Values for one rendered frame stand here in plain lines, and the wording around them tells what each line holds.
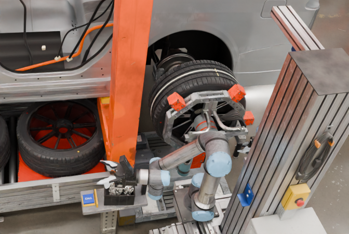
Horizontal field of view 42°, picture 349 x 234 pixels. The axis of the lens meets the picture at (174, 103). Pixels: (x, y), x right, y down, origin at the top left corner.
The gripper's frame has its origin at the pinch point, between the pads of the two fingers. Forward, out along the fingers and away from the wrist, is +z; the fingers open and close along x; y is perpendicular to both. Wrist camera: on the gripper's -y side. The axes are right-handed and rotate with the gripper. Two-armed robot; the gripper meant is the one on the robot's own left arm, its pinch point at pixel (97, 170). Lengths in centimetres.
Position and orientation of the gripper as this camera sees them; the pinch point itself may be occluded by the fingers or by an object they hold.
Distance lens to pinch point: 225.4
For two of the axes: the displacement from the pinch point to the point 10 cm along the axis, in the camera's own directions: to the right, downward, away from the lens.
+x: -0.4, -6.0, 8.0
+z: -9.9, -0.8, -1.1
